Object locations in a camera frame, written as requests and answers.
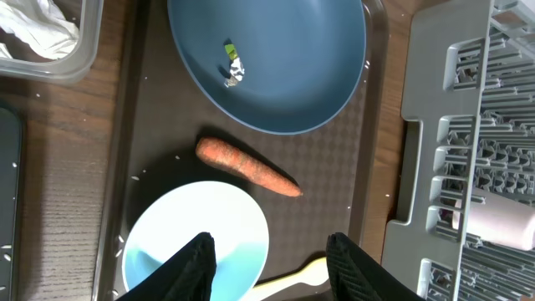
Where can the small foil wrapper scrap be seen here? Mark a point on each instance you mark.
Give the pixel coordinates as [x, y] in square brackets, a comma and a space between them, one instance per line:
[236, 71]

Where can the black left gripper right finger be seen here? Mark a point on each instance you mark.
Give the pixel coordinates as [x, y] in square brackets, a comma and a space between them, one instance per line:
[354, 275]

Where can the orange carrot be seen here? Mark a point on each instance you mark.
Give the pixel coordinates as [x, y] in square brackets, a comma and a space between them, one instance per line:
[224, 156]

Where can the black waste tray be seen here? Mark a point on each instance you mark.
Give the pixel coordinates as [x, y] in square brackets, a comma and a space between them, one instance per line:
[11, 149]

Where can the grey plastic dishwasher rack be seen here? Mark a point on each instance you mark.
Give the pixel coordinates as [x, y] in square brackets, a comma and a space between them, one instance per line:
[469, 104]

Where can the pink plastic cup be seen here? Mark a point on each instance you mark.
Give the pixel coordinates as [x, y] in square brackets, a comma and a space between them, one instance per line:
[501, 221]

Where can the light blue bowl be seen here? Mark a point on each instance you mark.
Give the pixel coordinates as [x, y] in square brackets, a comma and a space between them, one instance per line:
[229, 214]

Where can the cream plastic spoon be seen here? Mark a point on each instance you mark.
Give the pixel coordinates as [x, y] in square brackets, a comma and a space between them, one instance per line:
[313, 274]

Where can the dark blue plate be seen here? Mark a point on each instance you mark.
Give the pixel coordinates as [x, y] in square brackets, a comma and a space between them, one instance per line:
[303, 59]

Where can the clear plastic waste bin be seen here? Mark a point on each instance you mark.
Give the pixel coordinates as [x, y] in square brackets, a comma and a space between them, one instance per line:
[18, 60]

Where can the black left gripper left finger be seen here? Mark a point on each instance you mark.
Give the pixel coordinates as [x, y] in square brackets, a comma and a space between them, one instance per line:
[186, 276]

